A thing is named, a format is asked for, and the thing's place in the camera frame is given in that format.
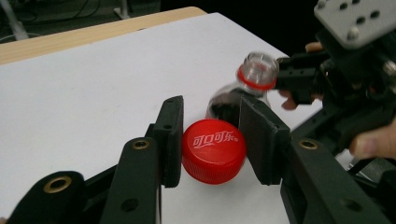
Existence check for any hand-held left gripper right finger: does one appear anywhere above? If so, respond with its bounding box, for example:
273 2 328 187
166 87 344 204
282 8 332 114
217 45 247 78
238 96 393 224

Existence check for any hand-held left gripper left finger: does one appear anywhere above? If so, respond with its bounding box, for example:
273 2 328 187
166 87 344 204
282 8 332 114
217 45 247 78
99 95 185 224

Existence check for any small cola bottle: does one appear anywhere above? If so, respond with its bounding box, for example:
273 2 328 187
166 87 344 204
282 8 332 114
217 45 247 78
205 51 280 129

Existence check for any red bottle cap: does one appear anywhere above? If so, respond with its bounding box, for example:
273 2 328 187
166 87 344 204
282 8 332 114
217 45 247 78
181 119 248 186

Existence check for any white table mat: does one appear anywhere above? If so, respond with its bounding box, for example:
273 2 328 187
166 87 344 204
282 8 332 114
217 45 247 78
0 12 356 224

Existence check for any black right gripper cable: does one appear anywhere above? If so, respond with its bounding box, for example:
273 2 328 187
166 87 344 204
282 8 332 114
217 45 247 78
346 158 396 188

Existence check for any black floor cable tangle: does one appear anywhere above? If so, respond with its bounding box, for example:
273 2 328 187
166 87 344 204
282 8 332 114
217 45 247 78
27 0 106 21

